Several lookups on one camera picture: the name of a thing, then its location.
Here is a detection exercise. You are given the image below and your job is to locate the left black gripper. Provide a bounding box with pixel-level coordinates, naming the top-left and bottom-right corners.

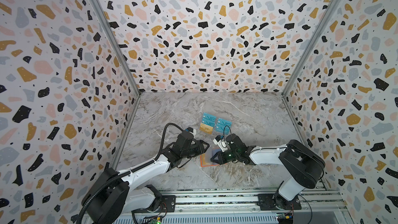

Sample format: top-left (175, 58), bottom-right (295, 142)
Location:
top-left (182, 139), bottom-right (211, 159)

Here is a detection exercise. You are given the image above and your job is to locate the orange card holder wallet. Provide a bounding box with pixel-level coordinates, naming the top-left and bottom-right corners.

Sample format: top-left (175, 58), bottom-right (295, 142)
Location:
top-left (200, 148), bottom-right (220, 168)

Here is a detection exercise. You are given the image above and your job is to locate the teal card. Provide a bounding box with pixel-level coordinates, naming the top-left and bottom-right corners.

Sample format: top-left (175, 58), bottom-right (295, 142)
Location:
top-left (202, 118), bottom-right (216, 128)
top-left (214, 123), bottom-right (231, 134)
top-left (217, 118), bottom-right (232, 129)
top-left (202, 113), bottom-right (217, 122)

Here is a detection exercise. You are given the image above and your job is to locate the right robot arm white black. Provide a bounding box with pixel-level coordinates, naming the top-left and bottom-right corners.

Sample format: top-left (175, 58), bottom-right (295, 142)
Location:
top-left (210, 134), bottom-right (325, 205)

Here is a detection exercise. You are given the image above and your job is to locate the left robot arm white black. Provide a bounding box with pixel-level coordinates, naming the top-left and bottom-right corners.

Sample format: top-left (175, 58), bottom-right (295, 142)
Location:
top-left (76, 129), bottom-right (210, 224)

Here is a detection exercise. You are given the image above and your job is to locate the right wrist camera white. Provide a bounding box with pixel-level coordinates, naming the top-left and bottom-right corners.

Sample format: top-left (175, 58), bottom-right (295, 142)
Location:
top-left (213, 135), bottom-right (228, 152)

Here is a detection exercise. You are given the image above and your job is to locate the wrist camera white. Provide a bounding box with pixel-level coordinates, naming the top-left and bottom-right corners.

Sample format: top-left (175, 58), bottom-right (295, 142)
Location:
top-left (213, 135), bottom-right (228, 152)
top-left (186, 127), bottom-right (197, 136)

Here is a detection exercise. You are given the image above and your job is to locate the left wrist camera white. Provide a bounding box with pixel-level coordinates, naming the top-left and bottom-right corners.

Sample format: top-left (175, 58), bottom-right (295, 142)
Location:
top-left (186, 127), bottom-right (197, 136)

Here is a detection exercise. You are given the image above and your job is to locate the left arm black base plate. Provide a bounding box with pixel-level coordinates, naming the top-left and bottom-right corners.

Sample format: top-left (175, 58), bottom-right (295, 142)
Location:
top-left (135, 195), bottom-right (176, 214)

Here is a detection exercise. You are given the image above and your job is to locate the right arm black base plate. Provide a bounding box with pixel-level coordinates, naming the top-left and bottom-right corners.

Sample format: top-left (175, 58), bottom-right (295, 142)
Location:
top-left (257, 194), bottom-right (302, 211)

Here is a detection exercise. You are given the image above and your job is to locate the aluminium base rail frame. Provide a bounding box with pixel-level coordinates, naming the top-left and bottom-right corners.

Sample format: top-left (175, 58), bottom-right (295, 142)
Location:
top-left (115, 186), bottom-right (353, 224)

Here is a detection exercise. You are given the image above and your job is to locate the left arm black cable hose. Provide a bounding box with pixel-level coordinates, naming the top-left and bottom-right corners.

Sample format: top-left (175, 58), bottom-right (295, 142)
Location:
top-left (76, 122), bottom-right (187, 224)

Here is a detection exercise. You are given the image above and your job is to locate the left aluminium corner post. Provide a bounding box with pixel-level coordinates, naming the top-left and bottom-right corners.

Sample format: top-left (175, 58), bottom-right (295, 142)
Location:
top-left (89, 0), bottom-right (140, 98)

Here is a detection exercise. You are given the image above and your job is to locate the aluminium corner post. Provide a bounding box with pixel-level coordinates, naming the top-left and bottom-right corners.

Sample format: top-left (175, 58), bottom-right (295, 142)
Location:
top-left (282, 0), bottom-right (341, 99)
top-left (89, 0), bottom-right (140, 98)

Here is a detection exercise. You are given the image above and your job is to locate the right aluminium corner post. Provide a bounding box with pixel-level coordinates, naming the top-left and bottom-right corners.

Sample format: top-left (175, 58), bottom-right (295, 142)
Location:
top-left (282, 0), bottom-right (341, 99)

